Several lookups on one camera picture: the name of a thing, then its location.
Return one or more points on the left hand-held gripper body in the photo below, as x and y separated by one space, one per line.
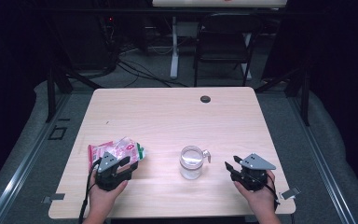
107 177

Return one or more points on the clear glass jar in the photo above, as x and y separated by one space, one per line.
191 172

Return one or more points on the person's left hand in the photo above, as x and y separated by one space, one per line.
102 200

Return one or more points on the grey tape strip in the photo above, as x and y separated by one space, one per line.
289 193
54 197

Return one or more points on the pink and white plastic bag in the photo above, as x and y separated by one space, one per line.
121 149

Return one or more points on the person's right hand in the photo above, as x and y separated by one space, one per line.
261 200

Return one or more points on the dark device with red light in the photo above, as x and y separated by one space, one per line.
110 19

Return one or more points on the round dark table grommet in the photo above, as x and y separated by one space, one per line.
205 99

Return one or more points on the white desk leg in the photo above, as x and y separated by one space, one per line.
174 56
247 62

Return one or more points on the black metal stand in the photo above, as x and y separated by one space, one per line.
51 93
304 99

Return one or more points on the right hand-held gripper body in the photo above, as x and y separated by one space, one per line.
254 174

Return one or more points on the metal floor rail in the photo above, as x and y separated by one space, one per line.
18 177
323 161

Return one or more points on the black folding chair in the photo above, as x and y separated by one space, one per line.
227 40

